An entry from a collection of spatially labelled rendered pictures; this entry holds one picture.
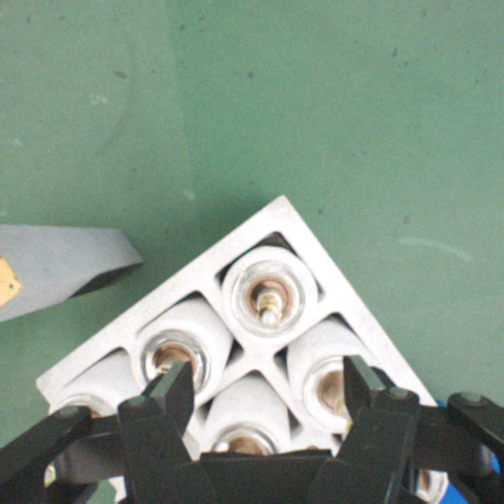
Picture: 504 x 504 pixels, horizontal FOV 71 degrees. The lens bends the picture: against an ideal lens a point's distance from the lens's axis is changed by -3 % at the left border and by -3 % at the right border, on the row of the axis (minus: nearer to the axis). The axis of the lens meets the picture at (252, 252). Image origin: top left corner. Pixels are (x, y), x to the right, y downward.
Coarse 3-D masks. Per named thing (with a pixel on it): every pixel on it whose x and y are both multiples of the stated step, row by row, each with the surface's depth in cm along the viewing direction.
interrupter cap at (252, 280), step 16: (256, 272) 35; (272, 272) 35; (288, 272) 35; (240, 288) 36; (256, 288) 36; (288, 288) 35; (304, 288) 35; (240, 304) 36; (256, 304) 36; (288, 304) 36; (304, 304) 35; (240, 320) 36; (256, 320) 36; (288, 320) 35; (272, 336) 35
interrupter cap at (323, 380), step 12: (324, 360) 35; (336, 360) 35; (312, 372) 35; (324, 372) 36; (336, 372) 36; (312, 384) 36; (324, 384) 36; (312, 396) 36; (324, 396) 36; (312, 408) 36; (324, 408) 36; (324, 420) 36; (336, 420) 36
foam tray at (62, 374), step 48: (240, 240) 43; (288, 240) 43; (192, 288) 43; (336, 288) 42; (96, 336) 44; (240, 336) 43; (384, 336) 42; (48, 384) 45; (288, 384) 43; (192, 432) 44
